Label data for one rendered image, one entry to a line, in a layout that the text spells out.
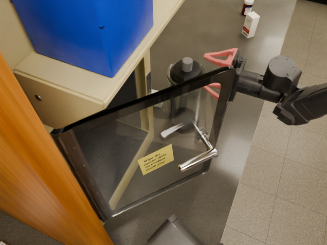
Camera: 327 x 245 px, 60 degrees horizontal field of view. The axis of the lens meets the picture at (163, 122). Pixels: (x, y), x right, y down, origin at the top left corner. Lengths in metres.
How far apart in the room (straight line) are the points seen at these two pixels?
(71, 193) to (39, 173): 0.08
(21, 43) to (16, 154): 0.14
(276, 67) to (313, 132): 1.70
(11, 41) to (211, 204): 0.66
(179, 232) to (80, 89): 0.19
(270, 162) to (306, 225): 0.43
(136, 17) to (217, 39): 1.00
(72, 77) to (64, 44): 0.03
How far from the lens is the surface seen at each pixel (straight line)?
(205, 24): 1.38
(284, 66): 0.67
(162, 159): 0.61
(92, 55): 0.29
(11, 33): 0.34
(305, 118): 0.70
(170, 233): 0.35
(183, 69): 0.78
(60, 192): 0.33
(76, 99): 0.30
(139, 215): 0.82
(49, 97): 0.34
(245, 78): 0.72
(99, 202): 0.66
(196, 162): 0.59
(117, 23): 0.28
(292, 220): 1.96
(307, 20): 3.40
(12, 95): 0.22
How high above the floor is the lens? 1.72
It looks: 54 degrees down
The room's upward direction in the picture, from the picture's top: straight up
